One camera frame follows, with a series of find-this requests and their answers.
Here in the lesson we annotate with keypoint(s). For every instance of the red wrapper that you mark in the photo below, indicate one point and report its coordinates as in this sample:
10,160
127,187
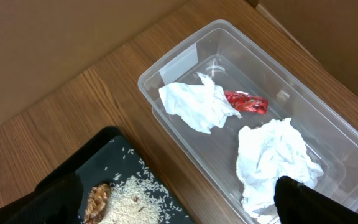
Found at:
242,101

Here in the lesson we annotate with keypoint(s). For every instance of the white napkin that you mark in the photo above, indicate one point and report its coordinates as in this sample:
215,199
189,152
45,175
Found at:
265,154

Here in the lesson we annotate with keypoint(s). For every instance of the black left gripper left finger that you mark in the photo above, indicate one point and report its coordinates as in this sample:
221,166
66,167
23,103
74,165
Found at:
58,202

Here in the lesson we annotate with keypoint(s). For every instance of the brown food chunk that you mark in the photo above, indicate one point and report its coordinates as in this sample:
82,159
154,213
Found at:
96,203

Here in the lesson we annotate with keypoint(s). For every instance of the small white tissue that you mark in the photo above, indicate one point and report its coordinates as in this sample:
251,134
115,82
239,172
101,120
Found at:
201,107

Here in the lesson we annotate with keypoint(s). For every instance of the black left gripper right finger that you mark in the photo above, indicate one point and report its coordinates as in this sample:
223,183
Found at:
298,204

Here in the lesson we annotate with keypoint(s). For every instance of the black tray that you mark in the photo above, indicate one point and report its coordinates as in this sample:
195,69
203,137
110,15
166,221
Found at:
109,158

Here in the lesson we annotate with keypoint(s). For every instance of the pile of rice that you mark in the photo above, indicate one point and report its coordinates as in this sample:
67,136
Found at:
138,197

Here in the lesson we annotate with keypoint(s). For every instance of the clear plastic bin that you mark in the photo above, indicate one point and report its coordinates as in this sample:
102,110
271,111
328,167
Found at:
234,62

